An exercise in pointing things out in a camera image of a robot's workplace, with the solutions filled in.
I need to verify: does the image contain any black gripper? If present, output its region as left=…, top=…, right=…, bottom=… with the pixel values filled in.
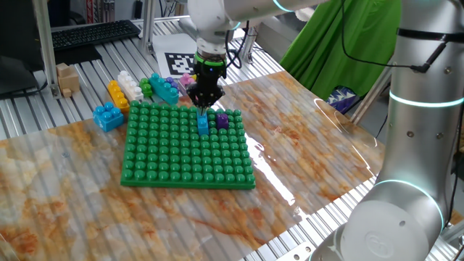
left=186, top=62, right=228, bottom=109

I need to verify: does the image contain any light blue long block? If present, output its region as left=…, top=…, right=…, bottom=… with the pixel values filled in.
left=196, top=108, right=210, bottom=136

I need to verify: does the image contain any purple single-stud block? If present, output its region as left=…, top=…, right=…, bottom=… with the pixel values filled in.
left=216, top=112, right=230, bottom=131

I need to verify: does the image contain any light blue square block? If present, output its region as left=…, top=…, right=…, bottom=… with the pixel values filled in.
left=92, top=101, right=125, bottom=133

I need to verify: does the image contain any pink long block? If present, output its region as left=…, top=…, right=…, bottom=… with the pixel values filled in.
left=179, top=72, right=197, bottom=96

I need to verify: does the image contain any teal long block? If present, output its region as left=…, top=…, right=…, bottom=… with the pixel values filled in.
left=149, top=72, right=181, bottom=106

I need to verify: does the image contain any small green block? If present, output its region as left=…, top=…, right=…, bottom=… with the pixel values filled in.
left=139, top=77, right=154, bottom=98

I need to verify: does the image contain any printed marker tag sheet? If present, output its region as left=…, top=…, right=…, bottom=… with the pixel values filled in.
left=152, top=33, right=210, bottom=80

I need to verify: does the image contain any green studded baseplate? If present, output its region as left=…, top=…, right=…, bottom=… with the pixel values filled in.
left=120, top=100, right=257, bottom=191

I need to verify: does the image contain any white long block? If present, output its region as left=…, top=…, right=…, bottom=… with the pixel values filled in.
left=117, top=70, right=145, bottom=102

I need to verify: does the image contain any orange-yellow long block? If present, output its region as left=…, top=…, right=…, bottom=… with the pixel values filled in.
left=107, top=80, right=131, bottom=115

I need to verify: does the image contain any black keyboard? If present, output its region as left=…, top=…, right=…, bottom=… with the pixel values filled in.
left=50, top=19, right=142, bottom=51

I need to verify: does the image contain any green cloth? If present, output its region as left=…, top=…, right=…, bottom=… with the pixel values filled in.
left=279, top=0, right=402, bottom=101

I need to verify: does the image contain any black desk pad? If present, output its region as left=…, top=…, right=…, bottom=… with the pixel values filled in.
left=53, top=43, right=104, bottom=67

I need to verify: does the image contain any blue white patterned bag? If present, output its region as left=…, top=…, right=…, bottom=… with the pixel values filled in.
left=325, top=86, right=358, bottom=115

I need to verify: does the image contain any large wooden block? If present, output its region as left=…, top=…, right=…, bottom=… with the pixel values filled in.
left=57, top=68, right=81, bottom=94

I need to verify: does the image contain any red white striped pole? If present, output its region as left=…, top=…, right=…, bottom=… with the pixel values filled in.
left=85, top=0, right=96, bottom=25

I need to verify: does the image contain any marble pattern table mat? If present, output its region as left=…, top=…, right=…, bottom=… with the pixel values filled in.
left=0, top=70, right=387, bottom=261

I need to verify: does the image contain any silver robot mounting plate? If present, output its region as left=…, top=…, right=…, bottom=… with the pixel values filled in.
left=278, top=239, right=320, bottom=261

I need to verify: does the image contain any black monitor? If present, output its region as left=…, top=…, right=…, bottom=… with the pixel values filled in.
left=0, top=0, right=46, bottom=101

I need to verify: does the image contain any aluminium frame post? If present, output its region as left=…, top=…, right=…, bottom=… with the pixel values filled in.
left=349, top=65, right=394, bottom=126
left=140, top=0, right=157, bottom=54
left=239, top=25, right=259, bottom=65
left=32, top=0, right=62, bottom=99

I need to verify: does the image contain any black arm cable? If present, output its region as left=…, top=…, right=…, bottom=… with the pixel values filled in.
left=339, top=0, right=450, bottom=74

